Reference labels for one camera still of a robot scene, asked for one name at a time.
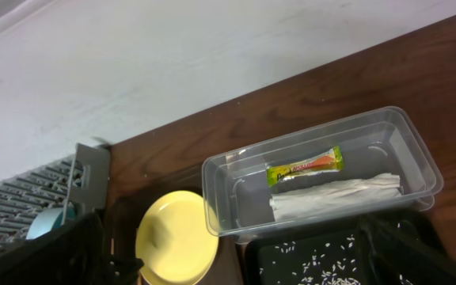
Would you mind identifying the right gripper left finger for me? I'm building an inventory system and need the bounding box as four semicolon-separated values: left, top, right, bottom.
0;213;143;285

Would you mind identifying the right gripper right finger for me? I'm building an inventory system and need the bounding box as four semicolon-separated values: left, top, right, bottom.
357;215;456;284

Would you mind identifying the light blue bowl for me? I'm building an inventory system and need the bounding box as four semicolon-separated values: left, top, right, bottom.
25;207;77;240

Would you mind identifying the leftover rice food waste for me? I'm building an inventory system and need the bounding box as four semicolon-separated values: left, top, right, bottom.
246;229;411;285

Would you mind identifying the yellow round plate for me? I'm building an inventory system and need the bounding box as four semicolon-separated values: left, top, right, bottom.
135;191;219;285

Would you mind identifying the white paper napkin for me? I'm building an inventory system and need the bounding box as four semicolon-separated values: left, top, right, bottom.
269;173;401;222

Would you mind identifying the green orange snack wrapper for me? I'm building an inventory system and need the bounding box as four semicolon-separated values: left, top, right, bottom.
266;146;344;187

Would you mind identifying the black waste tray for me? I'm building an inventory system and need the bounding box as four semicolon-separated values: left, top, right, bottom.
243;209;456;285

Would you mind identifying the clear plastic waste bin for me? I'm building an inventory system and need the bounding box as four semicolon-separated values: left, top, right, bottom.
202;107;444;241

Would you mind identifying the grey plastic dish rack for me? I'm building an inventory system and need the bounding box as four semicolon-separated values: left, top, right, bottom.
0;143;111;253

